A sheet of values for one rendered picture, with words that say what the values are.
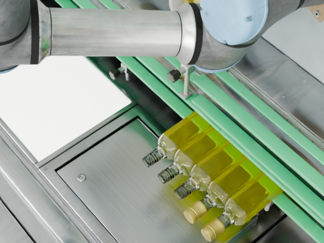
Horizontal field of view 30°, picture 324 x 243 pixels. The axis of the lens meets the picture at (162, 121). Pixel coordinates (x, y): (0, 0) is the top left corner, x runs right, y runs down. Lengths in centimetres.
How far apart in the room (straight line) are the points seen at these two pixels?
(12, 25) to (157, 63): 67
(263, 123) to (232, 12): 42
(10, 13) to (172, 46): 31
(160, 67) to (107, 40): 51
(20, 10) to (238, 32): 35
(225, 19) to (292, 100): 42
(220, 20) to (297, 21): 39
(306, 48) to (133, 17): 49
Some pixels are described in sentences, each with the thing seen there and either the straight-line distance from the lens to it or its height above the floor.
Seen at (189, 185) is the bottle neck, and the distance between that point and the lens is 140.
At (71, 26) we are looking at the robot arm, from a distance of 107.
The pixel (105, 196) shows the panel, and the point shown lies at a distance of 155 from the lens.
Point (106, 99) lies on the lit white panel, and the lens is 172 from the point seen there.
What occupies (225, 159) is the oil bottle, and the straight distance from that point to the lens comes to 143.
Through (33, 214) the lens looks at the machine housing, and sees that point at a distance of 157.
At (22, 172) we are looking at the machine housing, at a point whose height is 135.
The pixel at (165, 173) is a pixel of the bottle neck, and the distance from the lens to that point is 142.
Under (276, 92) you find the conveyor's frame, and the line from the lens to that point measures 140.
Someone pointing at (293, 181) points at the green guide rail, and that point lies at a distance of 138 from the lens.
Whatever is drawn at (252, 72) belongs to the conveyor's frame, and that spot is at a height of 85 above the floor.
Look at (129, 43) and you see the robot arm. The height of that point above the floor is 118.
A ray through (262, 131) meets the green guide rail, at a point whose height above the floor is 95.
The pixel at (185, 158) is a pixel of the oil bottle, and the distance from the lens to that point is 142.
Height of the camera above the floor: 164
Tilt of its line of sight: 23 degrees down
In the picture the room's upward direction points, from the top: 124 degrees counter-clockwise
